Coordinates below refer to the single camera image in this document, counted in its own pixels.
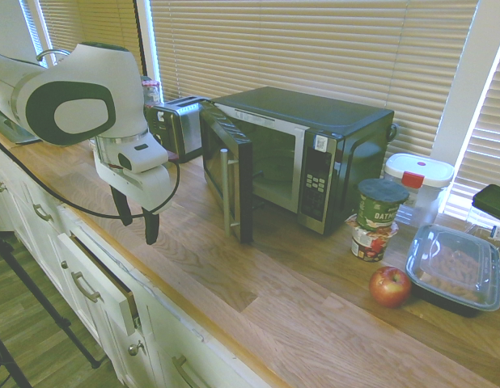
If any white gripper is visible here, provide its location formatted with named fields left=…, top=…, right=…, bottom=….
left=94, top=154, right=172, bottom=246

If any microwave door with silver handle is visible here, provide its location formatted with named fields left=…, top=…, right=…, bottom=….
left=198, top=99, right=256, bottom=245

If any black steel microwave oven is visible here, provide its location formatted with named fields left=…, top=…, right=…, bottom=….
left=209, top=86, right=396, bottom=237

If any white open drawer front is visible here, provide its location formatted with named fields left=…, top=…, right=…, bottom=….
left=57, top=231, right=138, bottom=337

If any stainless steel toaster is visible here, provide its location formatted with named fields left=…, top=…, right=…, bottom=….
left=146, top=95, right=206, bottom=164

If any white kitchen cabinet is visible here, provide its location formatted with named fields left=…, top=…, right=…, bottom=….
left=0, top=139, right=278, bottom=388

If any glass jar with red lid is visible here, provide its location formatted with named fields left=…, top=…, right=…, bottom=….
left=141, top=78, right=162, bottom=108

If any stainless steel sink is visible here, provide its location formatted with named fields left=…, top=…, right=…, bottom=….
left=0, top=103, right=43, bottom=146

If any chrome curved faucet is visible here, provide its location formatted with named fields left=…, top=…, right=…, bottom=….
left=35, top=48, right=72, bottom=66

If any narrow beige window blind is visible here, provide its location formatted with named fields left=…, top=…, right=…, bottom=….
left=443, top=40, right=500, bottom=222
left=36, top=0, right=145, bottom=70

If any white red oatmeal cup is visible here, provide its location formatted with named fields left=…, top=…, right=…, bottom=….
left=345, top=213, right=400, bottom=264

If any green oatmeal cup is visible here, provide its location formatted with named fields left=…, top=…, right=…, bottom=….
left=357, top=178, right=410, bottom=232

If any wide beige window blind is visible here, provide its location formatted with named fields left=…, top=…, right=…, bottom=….
left=150, top=0, right=481, bottom=165

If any red apple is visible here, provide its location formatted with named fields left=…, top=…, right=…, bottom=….
left=368, top=266, right=413, bottom=309

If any clear container white lid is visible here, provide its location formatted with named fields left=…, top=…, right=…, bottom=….
left=383, top=153, right=456, bottom=226

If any black food container clear lid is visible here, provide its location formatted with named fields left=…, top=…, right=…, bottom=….
left=405, top=223, right=500, bottom=318

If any black lidded container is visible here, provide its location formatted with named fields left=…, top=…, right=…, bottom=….
left=472, top=183, right=500, bottom=224

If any clear plastic packaging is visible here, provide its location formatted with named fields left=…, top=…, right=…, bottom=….
left=467, top=217, right=500, bottom=255

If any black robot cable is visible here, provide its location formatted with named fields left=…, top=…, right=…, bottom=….
left=0, top=135, right=181, bottom=220

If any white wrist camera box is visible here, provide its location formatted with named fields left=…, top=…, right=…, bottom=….
left=117, top=141, right=171, bottom=175

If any brushed metal drawer handle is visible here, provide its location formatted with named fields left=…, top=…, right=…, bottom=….
left=171, top=355, right=207, bottom=388
left=32, top=202, right=53, bottom=223
left=70, top=271, right=103, bottom=304

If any black camera tripod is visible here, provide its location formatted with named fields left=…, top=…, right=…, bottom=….
left=0, top=227, right=108, bottom=388

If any white window frame post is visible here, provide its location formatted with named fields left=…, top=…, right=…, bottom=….
left=429, top=0, right=500, bottom=205
left=133, top=0, right=161, bottom=103

